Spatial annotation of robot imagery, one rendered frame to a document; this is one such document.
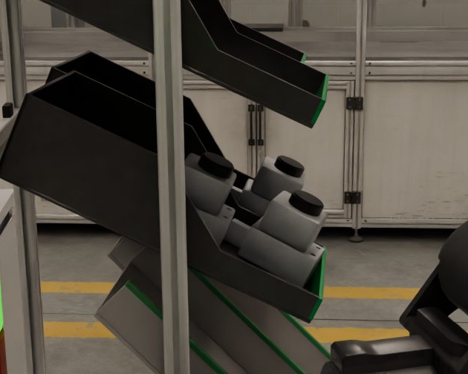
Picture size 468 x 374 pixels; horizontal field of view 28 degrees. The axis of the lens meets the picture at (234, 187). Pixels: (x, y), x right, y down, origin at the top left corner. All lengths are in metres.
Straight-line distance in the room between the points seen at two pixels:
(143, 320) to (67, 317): 3.07
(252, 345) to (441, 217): 3.83
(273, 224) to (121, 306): 0.14
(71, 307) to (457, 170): 1.97
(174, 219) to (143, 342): 0.12
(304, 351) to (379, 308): 2.83
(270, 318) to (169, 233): 0.37
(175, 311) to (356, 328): 2.97
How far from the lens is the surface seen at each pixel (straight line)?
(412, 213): 4.68
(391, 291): 4.08
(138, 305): 0.78
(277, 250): 0.80
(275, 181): 0.92
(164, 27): 0.69
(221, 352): 0.91
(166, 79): 0.69
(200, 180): 0.77
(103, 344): 3.59
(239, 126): 4.56
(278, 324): 1.06
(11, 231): 2.42
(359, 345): 0.52
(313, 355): 1.08
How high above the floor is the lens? 1.49
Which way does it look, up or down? 15 degrees down
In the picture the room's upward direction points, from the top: 1 degrees counter-clockwise
